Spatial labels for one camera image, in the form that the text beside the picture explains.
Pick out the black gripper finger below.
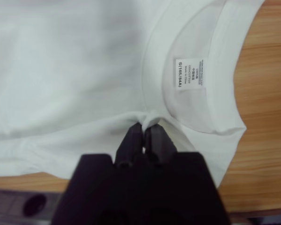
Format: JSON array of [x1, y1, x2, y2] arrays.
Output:
[[144, 124, 176, 165], [116, 123, 145, 168]]

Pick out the white T-shirt with UNITREE print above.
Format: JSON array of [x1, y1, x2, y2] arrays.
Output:
[[0, 0, 265, 188]]

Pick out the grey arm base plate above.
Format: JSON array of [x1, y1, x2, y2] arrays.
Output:
[[0, 181, 281, 225]]

